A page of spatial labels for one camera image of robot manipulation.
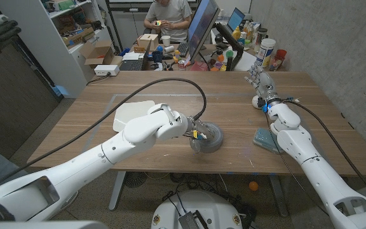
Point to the black keyboard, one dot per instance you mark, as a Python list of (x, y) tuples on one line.
[(183, 49)]

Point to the large open cardboard box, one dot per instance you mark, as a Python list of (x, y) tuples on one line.
[(98, 52)]

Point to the white robot torso base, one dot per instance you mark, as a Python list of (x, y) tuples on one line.
[(214, 206)]

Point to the green ball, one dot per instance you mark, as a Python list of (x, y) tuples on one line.
[(229, 53)]

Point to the open laptop blue screen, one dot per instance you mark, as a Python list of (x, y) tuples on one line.
[(235, 19)]

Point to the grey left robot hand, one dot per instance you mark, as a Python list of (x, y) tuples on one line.
[(203, 130)]

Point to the black computer monitor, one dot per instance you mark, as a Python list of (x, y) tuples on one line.
[(202, 25)]

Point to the seated person grey t-shirt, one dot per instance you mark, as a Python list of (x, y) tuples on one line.
[(170, 12)]

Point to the white shelf unit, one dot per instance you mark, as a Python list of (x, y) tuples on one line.
[(43, 41)]

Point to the white paper cup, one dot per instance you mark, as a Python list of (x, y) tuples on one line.
[(166, 41)]

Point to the grey duct tape roll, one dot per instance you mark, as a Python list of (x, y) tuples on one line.
[(217, 140)]

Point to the grey table leg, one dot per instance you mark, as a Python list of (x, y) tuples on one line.
[(117, 191), (279, 195)]

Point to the orange ball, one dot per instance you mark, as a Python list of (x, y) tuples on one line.
[(253, 186)]

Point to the small cardboard box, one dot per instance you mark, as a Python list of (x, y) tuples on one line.
[(147, 41)]

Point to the grey power adapter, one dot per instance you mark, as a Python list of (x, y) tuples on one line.
[(189, 221)]

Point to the dark jar black lid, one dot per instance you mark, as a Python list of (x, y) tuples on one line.
[(262, 36)]

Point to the white paper plate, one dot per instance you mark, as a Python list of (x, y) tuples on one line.
[(129, 113)]

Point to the red soda can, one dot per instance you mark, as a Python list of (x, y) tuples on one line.
[(181, 65)]

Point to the round floor fan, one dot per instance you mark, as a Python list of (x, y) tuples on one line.
[(135, 179)]

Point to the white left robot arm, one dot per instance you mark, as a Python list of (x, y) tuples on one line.
[(75, 168)]

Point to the white canister blue label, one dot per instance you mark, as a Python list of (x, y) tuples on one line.
[(265, 52)]

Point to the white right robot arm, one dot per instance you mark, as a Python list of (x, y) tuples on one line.
[(322, 181)]

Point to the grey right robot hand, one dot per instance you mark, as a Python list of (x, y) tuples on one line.
[(265, 86)]

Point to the white power strip box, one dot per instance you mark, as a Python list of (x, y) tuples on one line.
[(106, 70)]

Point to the black open laptop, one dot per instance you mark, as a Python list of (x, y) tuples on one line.
[(132, 65)]

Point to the yellow squeeze bottle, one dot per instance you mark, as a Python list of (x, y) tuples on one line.
[(236, 34)]

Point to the dark blue mug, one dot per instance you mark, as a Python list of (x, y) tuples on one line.
[(157, 56)]

